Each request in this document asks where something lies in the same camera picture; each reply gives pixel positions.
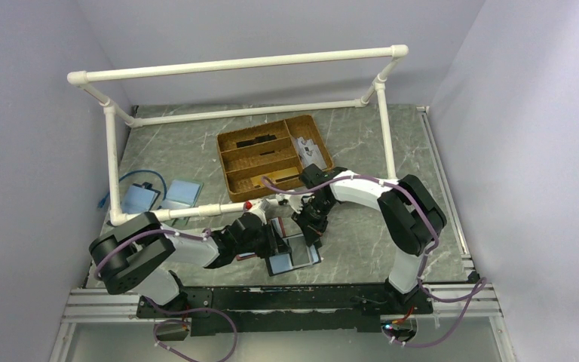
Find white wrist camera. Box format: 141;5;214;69
275;194;304;213
244;199;271;223

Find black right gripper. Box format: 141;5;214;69
291;198;335;247

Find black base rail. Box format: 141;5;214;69
136;283;433;336

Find brown woven divided tray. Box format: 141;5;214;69
217;115;334;202

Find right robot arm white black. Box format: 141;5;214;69
290;164;447;313

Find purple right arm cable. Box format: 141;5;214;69
261;173;489;349

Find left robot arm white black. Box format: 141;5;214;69
89;212;291;317

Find white PVC pipe frame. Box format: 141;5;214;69
67;44;409;226

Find gold card in tray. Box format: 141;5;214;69
250;167;299;188

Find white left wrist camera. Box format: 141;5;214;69
244;199;271;223

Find grey cards in tray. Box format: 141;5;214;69
292;137;327;170

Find black card in tray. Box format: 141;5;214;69
236;134;277;149

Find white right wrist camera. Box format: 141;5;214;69
275;194;304;213

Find blue card left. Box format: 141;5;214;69
121;183;161;214

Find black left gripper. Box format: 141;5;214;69
235;219;292;259

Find red framed card holder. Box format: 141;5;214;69
236;253;256;261

